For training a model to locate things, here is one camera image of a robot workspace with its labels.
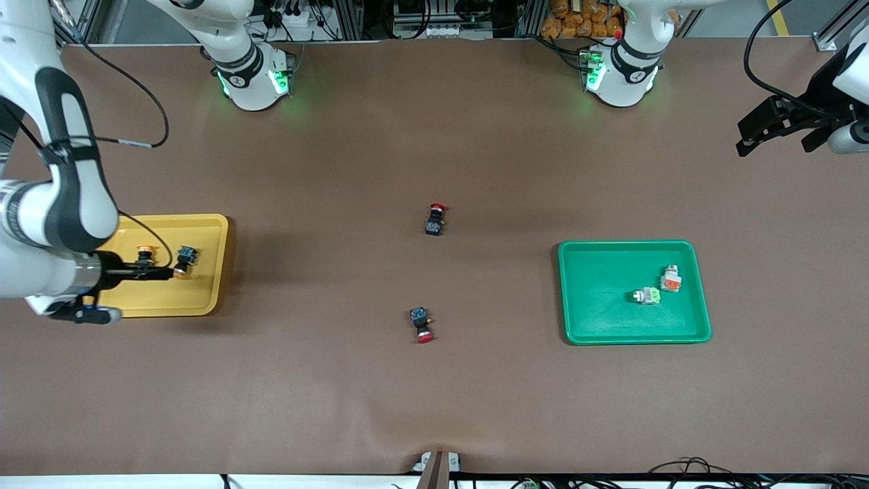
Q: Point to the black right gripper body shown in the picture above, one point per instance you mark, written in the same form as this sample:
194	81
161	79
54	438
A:
111	265

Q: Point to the yellow push button switch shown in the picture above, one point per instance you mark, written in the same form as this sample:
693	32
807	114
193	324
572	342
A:
144	254
187	258

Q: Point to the grey switch with orange label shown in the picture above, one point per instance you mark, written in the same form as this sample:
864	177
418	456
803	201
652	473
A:
671	278

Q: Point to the grey switch with green label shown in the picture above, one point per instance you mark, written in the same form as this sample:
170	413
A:
647	296

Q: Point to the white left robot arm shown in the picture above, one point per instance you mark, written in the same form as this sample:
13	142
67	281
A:
631	75

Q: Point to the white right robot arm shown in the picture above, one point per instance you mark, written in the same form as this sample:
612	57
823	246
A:
68	170

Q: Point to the yellow plastic tray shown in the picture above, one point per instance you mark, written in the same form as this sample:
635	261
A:
197	292

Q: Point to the orange packet pile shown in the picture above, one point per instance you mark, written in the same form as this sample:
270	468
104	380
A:
577	17

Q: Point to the green plastic tray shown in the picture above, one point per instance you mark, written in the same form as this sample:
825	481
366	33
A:
604	292

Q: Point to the white socket strip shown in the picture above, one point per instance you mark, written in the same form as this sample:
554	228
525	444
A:
434	30
299	17

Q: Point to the brown table mat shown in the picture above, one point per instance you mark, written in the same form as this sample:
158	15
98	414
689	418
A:
434	394

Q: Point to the aluminium frame post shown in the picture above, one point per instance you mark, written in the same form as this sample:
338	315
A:
831	30

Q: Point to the red push button switch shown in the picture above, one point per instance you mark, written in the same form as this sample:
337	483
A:
421	324
436	219

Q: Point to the table edge clamp bracket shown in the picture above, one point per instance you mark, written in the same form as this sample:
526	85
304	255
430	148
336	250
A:
438	465

